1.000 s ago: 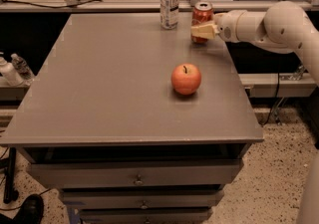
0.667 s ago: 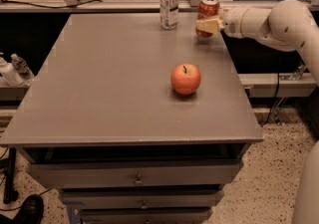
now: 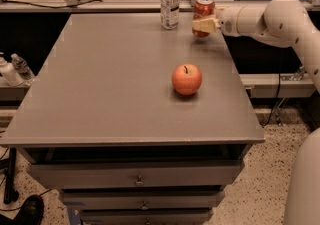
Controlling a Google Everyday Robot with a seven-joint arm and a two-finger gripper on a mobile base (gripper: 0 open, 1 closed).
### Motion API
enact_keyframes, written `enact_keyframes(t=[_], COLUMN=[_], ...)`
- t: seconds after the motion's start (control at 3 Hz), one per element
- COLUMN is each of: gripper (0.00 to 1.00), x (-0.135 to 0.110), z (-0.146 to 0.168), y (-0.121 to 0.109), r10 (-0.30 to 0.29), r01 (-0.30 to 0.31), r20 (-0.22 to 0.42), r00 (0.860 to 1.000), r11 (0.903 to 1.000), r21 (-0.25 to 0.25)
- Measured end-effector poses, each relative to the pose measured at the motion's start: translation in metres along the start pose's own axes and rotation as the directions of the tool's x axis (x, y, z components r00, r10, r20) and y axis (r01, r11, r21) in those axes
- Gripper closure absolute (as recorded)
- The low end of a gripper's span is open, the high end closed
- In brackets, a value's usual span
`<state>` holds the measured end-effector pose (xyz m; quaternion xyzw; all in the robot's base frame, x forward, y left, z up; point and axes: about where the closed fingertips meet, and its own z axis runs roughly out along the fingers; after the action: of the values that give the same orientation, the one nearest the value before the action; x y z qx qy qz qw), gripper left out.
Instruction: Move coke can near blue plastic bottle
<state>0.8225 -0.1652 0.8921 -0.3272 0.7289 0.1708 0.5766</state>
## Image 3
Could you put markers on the grey drawer cabinet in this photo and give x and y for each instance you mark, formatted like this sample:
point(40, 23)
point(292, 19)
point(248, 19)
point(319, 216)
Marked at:
point(103, 111)

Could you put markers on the white squeeze bottle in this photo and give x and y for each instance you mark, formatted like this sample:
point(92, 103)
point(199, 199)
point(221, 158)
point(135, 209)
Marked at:
point(8, 71)

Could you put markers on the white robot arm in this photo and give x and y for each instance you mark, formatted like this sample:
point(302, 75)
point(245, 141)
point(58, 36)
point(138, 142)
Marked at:
point(282, 23)

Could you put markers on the clear plastic water bottle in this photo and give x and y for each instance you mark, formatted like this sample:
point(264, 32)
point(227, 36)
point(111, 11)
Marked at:
point(169, 2)

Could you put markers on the small clear bottle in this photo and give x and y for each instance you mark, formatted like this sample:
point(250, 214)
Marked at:
point(23, 69)

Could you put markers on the top drawer knob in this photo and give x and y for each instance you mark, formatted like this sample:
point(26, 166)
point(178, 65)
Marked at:
point(139, 182)

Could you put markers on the black shoe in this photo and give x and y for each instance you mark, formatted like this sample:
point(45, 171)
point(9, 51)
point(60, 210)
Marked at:
point(31, 211)

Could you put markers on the drawer knob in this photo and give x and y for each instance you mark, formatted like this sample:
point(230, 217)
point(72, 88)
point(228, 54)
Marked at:
point(144, 206)
point(139, 182)

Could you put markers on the black stand leg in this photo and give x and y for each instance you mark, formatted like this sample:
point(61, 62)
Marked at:
point(10, 193)

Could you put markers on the red coke can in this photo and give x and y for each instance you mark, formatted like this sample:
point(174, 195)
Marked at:
point(202, 8)

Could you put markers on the red apple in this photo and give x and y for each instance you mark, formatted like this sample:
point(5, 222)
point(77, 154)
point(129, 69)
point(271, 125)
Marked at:
point(186, 79)

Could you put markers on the middle drawer knob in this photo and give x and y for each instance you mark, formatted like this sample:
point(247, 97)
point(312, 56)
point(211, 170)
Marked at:
point(144, 206)

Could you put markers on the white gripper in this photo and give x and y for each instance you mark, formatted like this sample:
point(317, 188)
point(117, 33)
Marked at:
point(227, 21)

